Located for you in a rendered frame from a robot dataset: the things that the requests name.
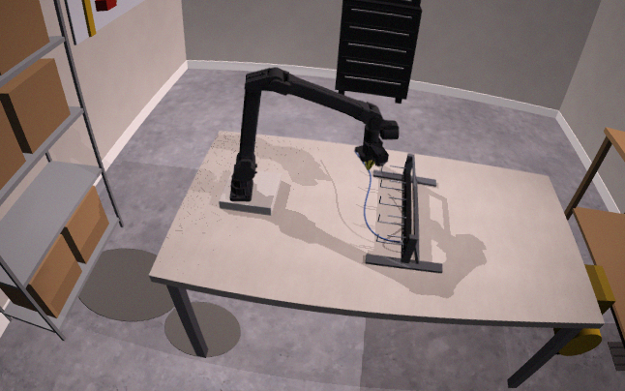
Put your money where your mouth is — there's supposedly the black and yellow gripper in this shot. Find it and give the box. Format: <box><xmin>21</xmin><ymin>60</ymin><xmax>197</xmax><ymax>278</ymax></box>
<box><xmin>355</xmin><ymin>139</ymin><xmax>374</xmax><ymax>170</ymax></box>

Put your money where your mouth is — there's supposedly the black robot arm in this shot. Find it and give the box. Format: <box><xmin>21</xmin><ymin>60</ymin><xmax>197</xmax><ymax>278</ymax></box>
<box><xmin>229</xmin><ymin>67</ymin><xmax>399</xmax><ymax>201</ymax></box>

